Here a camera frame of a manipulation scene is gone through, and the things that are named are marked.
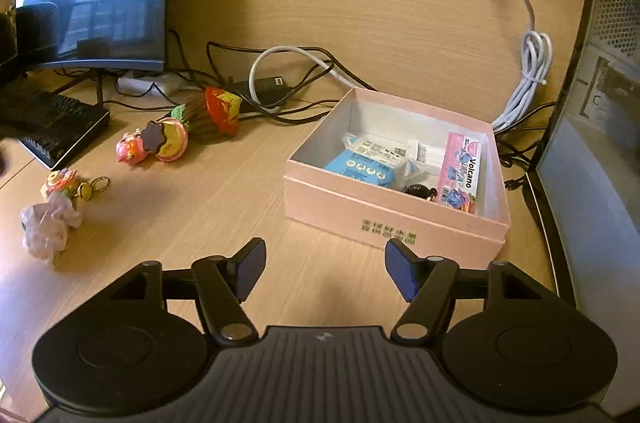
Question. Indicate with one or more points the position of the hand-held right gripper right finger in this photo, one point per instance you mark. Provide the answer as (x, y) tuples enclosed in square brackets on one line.
[(400, 274)]

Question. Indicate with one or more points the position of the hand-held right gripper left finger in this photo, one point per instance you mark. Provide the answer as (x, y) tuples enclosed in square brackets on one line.
[(250, 269)]

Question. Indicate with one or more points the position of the pink cardboard box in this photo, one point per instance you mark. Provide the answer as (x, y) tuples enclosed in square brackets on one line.
[(340, 218)]

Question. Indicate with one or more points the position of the pale pink plush toy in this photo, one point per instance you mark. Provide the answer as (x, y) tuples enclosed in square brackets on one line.
[(50, 225)]

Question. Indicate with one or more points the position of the small black toy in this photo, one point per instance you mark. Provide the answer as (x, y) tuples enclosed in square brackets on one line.
[(417, 193)]

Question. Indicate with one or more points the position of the blue packet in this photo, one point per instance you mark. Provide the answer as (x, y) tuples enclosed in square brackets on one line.
[(360, 165)]

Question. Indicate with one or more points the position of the pink printed packet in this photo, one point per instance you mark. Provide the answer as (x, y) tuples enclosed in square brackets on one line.
[(462, 173)]

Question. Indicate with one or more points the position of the white labelled packet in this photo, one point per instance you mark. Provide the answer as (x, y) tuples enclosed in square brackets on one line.
[(390, 149)]

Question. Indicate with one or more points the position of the black power adapter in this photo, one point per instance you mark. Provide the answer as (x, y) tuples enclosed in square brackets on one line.
[(262, 85)]

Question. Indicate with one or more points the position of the computer case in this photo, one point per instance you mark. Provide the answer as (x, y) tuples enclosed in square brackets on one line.
[(590, 203)]

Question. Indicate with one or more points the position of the white power strip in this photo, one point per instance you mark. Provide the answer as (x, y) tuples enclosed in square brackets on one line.
[(145, 82)]

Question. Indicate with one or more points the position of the black keyboard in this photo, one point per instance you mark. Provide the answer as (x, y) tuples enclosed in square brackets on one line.
[(65, 128)]

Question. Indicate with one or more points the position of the black object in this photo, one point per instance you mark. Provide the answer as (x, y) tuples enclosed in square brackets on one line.
[(35, 33)]

